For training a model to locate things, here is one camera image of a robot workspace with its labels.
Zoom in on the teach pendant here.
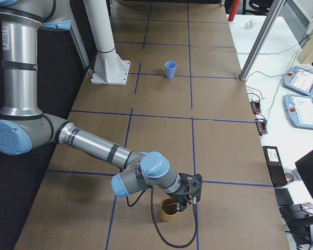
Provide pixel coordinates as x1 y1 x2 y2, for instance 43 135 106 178
283 66 313 96
283 94 313 130

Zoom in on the right black connector block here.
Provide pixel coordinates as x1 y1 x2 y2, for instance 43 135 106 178
250 101 261 115

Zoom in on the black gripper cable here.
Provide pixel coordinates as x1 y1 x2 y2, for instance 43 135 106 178
126 185 199 248

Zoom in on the red cylinder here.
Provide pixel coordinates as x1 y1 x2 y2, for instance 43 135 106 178
228 0 240 22

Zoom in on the near teach pendant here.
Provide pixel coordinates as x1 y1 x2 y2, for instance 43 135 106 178
283 94 313 130

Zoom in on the left black connector block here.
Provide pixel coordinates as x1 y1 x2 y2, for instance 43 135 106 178
255 118 268 136

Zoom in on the black box with white label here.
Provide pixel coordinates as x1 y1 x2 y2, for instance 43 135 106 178
262 146 287 188

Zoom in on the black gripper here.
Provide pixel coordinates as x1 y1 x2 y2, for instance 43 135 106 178
168 187 191 212

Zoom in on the black flat device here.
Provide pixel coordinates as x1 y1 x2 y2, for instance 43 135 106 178
274 188 294 206

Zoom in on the aluminium frame post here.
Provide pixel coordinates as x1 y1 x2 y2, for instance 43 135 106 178
239 0 286 81

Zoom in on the wooden cup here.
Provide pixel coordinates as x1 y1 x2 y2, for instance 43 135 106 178
160 197 178 222

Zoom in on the far teach pendant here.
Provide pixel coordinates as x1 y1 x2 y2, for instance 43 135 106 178
283 66 313 96

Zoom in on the blue ribbed cup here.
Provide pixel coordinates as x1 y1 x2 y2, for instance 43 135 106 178
164 61 177 79

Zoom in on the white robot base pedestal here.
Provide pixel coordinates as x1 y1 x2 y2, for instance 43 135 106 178
83 0 130 85

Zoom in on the brown paper table cover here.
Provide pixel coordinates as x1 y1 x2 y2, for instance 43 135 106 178
16 1 289 249

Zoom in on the white bottle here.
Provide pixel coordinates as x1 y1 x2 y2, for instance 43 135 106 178
244 19 255 29

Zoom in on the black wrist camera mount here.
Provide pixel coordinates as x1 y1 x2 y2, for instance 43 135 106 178
178 173 203 202

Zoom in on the black connector block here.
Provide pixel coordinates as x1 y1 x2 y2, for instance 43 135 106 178
255 118 268 136
250 101 261 115

